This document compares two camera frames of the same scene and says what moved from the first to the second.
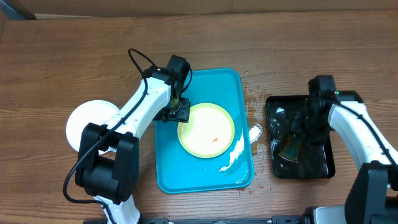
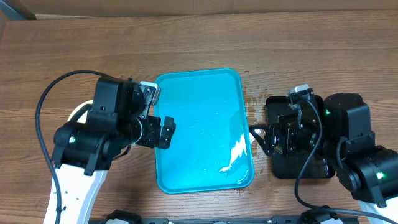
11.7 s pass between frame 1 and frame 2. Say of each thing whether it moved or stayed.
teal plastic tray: stayed
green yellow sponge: moved
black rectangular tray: stayed
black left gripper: moved
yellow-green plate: moved
